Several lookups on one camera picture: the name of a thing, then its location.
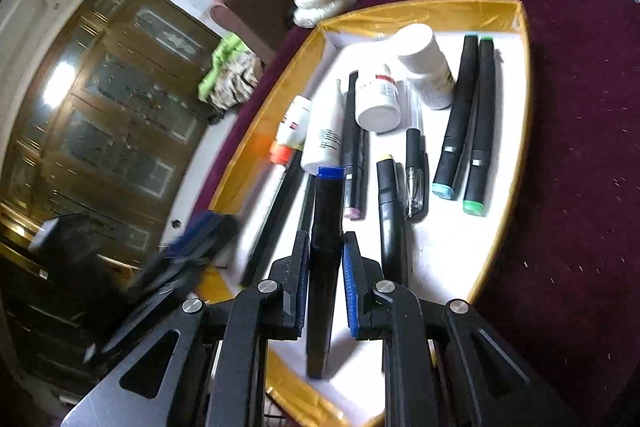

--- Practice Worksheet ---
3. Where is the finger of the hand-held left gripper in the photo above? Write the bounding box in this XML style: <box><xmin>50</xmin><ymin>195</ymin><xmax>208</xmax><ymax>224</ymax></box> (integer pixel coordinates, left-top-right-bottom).
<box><xmin>85</xmin><ymin>212</ymin><xmax>241</xmax><ymax>360</ymax></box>

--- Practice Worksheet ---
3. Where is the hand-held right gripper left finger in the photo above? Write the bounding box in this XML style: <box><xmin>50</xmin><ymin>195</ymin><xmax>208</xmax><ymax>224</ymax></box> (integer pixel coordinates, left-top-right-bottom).
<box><xmin>61</xmin><ymin>231</ymin><xmax>312</xmax><ymax>427</ymax></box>

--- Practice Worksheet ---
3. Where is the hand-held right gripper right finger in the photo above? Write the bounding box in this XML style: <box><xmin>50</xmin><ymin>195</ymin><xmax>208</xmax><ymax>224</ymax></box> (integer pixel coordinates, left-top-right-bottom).
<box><xmin>341</xmin><ymin>231</ymin><xmax>531</xmax><ymax>427</ymax></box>

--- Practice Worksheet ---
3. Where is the blue-capped black marker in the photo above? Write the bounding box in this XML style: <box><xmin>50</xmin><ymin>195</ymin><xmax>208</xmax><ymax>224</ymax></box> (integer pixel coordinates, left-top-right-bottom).
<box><xmin>305</xmin><ymin>166</ymin><xmax>346</xmax><ymax>380</ymax></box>

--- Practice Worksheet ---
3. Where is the plain black marker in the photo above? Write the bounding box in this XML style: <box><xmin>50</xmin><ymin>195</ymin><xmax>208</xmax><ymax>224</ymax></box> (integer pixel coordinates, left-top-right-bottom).
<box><xmin>240</xmin><ymin>162</ymin><xmax>306</xmax><ymax>288</ymax></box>

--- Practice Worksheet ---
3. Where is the yellow-capped black marker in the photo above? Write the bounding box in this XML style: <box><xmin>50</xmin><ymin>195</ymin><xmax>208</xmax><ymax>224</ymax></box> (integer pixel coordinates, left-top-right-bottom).
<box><xmin>376</xmin><ymin>153</ymin><xmax>412</xmax><ymax>290</ymax></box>

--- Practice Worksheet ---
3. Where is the yellow tray with white inside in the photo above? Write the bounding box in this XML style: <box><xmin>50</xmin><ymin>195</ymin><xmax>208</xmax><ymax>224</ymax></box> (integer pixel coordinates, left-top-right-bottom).
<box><xmin>207</xmin><ymin>0</ymin><xmax>531</xmax><ymax>427</ymax></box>

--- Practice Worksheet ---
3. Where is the clear black pen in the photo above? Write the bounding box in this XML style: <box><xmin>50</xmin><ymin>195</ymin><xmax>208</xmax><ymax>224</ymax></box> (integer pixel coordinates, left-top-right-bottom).
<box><xmin>404</xmin><ymin>82</ymin><xmax>430</xmax><ymax>220</ymax></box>

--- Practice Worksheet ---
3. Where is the white bottle with orange cap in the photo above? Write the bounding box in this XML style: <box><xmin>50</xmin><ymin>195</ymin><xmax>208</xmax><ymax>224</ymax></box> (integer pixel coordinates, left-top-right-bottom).
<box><xmin>270</xmin><ymin>95</ymin><xmax>312</xmax><ymax>165</ymax></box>

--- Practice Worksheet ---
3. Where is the purple-capped black marker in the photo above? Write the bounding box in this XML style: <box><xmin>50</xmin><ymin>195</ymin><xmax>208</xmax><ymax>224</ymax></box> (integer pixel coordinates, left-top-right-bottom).
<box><xmin>342</xmin><ymin>71</ymin><xmax>369</xmax><ymax>220</ymax></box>

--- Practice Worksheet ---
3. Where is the tall slim white bottle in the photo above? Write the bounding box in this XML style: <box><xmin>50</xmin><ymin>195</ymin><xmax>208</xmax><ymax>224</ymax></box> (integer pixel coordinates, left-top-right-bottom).
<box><xmin>300</xmin><ymin>79</ymin><xmax>347</xmax><ymax>175</ymax></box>

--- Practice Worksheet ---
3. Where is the white bottle with red label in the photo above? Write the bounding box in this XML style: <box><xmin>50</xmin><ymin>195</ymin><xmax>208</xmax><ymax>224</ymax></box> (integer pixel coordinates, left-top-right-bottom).
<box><xmin>356</xmin><ymin>63</ymin><xmax>402</xmax><ymax>134</ymax></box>

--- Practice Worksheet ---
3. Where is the teal-capped black marker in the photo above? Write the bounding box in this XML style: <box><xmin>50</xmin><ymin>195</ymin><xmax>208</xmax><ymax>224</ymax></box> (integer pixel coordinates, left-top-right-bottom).
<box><xmin>432</xmin><ymin>34</ymin><xmax>479</xmax><ymax>200</ymax></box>

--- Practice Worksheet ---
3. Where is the green-capped black marker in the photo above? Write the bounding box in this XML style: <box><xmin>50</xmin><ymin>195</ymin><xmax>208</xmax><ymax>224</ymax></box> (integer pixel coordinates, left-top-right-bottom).
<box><xmin>462</xmin><ymin>37</ymin><xmax>497</xmax><ymax>216</ymax></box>

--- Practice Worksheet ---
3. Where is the wide white bottle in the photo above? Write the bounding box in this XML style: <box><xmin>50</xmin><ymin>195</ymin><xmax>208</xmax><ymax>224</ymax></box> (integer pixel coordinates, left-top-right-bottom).
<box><xmin>396</xmin><ymin>25</ymin><xmax>457</xmax><ymax>111</ymax></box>

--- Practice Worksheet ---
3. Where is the black box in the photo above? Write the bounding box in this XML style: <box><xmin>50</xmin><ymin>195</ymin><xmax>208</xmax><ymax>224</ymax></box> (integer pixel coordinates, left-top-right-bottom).
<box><xmin>29</xmin><ymin>212</ymin><xmax>126</xmax><ymax>294</ymax></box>

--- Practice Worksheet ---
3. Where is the wooden glass-door cabinet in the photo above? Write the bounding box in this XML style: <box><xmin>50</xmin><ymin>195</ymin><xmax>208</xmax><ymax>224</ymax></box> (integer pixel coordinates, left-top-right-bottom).
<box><xmin>0</xmin><ymin>0</ymin><xmax>223</xmax><ymax>308</ymax></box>

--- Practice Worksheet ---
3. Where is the green and white cloth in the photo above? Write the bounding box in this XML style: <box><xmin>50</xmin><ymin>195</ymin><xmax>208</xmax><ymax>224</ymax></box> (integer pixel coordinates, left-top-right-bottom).
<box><xmin>198</xmin><ymin>33</ymin><xmax>263</xmax><ymax>110</ymax></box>

